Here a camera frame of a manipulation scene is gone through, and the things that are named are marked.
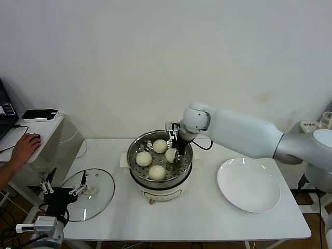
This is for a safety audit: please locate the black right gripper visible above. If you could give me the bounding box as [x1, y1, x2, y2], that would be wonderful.
[168, 129, 193, 164]

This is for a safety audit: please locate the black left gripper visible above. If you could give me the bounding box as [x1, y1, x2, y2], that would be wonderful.
[40, 167, 90, 216]

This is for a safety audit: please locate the white steamed baozi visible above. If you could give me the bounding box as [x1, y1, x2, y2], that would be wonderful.
[148, 165, 167, 182]
[165, 148, 177, 163]
[152, 139, 168, 154]
[135, 151, 153, 167]

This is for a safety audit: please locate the glass pot lid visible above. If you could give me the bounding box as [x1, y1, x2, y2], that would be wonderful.
[61, 168, 116, 222]

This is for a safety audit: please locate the perforated steel steamer basket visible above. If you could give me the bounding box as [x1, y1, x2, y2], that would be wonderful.
[127, 131, 195, 184]

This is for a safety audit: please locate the person's hand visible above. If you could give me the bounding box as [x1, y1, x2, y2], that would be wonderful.
[11, 132, 42, 164]

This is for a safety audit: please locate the white electric cooker pot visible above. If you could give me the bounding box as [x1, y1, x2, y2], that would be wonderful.
[119, 146, 202, 205]

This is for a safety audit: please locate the black and white flat device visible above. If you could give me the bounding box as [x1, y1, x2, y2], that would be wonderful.
[22, 108, 61, 122]

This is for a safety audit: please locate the white round plate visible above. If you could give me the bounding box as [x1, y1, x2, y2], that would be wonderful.
[217, 158, 282, 214]

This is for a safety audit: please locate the black laptop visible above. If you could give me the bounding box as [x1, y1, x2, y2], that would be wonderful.
[0, 78, 20, 142]

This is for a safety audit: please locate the plastic cup of milk tea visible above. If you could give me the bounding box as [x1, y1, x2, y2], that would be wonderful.
[318, 110, 332, 129]

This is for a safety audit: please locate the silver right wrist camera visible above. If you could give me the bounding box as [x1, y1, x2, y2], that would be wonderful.
[165, 121, 181, 132]

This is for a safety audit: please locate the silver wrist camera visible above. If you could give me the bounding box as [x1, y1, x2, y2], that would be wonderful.
[34, 217, 58, 234]
[165, 121, 181, 132]

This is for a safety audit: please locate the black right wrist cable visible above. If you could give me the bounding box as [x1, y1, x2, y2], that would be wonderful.
[191, 139, 213, 151]

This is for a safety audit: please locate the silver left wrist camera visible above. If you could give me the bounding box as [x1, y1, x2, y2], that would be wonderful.
[34, 217, 58, 234]

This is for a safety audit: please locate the black mouse cable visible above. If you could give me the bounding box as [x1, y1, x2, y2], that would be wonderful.
[0, 123, 30, 154]

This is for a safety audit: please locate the black cable with adapter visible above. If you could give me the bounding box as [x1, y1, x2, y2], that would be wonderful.
[297, 172, 327, 231]

